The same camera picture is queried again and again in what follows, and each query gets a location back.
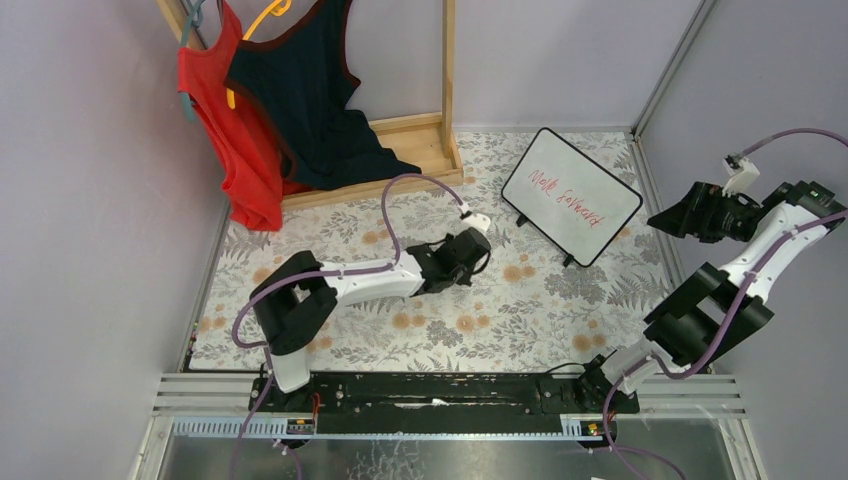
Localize black framed whiteboard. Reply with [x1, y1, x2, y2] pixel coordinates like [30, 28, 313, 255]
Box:
[501, 127, 643, 268]

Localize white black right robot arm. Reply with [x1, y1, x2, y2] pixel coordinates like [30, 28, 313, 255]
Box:
[573, 181, 847, 413]

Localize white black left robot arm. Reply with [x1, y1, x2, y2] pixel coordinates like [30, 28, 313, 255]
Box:
[247, 228, 491, 393]

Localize floral patterned table mat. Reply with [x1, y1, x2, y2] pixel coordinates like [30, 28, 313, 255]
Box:
[187, 133, 672, 372]

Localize red tank top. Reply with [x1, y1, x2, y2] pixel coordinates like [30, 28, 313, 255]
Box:
[177, 4, 308, 231]

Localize dark navy tank top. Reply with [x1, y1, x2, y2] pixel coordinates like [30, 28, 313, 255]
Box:
[225, 1, 421, 190]

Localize yellow clothes hanger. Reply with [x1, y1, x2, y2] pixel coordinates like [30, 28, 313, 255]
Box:
[225, 0, 293, 111]

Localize teal clothes hanger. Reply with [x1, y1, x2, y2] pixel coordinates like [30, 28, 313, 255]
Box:
[178, 0, 208, 123]

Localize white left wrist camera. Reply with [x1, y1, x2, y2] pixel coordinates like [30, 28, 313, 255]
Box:
[459, 203, 492, 234]

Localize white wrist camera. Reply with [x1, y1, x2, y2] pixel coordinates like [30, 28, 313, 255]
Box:
[722, 154, 760, 196]
[459, 203, 492, 234]

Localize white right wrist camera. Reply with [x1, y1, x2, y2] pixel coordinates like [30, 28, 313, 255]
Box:
[722, 154, 760, 196]

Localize wooden clothes rack frame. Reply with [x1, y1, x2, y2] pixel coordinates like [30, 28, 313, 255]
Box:
[155, 0, 465, 212]

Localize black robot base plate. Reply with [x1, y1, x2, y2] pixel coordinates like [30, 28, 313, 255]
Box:
[248, 372, 640, 437]

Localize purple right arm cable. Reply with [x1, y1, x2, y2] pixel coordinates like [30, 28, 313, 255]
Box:
[592, 127, 848, 480]

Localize aluminium rail frame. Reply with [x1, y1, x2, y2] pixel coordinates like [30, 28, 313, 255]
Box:
[129, 0, 770, 480]

